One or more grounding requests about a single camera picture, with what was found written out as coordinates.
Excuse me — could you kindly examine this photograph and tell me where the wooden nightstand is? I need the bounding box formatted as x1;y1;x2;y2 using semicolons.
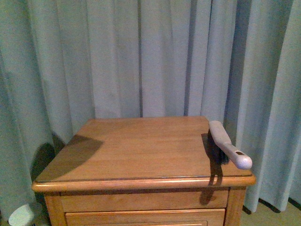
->
32;116;256;226

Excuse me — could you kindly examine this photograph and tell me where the beige hand brush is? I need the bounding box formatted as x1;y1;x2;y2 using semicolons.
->
207;121;253;170

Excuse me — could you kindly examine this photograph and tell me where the grey curtain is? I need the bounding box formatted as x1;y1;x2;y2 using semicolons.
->
0;0;301;220

